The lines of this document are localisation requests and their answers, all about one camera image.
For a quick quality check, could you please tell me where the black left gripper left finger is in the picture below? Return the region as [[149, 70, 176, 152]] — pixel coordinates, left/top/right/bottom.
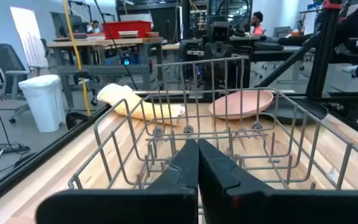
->
[[35, 139, 200, 224]]

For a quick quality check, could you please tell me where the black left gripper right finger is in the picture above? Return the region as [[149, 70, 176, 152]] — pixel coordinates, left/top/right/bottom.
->
[[198, 139, 358, 224]]

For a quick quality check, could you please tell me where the grey wire dish rack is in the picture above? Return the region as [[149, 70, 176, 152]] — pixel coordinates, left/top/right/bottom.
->
[[68, 56, 358, 191]]

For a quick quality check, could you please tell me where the pink plate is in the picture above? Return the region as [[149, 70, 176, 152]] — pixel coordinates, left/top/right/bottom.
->
[[208, 90, 274, 121]]

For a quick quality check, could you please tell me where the black shelving rack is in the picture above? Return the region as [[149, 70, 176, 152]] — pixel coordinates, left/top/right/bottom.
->
[[116, 0, 254, 41]]

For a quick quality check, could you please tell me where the red plastic bin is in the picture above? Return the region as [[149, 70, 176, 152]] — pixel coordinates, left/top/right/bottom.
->
[[102, 20, 153, 40]]

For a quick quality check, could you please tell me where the yellow waffle dish towel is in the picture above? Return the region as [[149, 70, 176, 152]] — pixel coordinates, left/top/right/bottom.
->
[[96, 83, 186, 127]]

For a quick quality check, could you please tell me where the wooden top workbench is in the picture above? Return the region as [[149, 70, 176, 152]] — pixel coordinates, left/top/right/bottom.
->
[[47, 37, 164, 110]]

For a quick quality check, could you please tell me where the black plate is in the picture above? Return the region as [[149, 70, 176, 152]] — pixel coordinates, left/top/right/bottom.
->
[[259, 98, 329, 126]]

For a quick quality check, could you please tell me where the red clamp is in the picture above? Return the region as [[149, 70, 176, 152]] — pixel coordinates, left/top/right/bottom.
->
[[323, 0, 344, 10]]

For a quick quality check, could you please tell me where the dark computer monitor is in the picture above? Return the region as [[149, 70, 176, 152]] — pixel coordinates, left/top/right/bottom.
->
[[50, 11, 86, 38]]

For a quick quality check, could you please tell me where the white trash bin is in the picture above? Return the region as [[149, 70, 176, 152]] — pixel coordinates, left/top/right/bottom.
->
[[17, 74, 67, 133]]

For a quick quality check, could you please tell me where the black mesh office chair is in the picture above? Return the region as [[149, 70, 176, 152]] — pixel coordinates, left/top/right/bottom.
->
[[0, 43, 43, 124]]

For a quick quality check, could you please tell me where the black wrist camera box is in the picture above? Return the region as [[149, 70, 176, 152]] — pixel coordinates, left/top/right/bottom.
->
[[209, 21, 231, 43]]

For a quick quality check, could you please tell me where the black aluminium table frame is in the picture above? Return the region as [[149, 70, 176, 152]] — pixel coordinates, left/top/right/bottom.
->
[[0, 0, 358, 214]]

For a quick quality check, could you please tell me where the black hanging cable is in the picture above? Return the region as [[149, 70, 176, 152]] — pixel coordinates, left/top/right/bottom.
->
[[93, 0, 139, 91]]

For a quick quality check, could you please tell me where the yellow hanging cable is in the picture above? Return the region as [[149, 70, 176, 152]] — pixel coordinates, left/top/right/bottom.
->
[[62, 0, 92, 116]]

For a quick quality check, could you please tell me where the black floor cable tangle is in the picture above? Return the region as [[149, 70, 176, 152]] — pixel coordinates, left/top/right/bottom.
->
[[0, 136, 30, 175]]

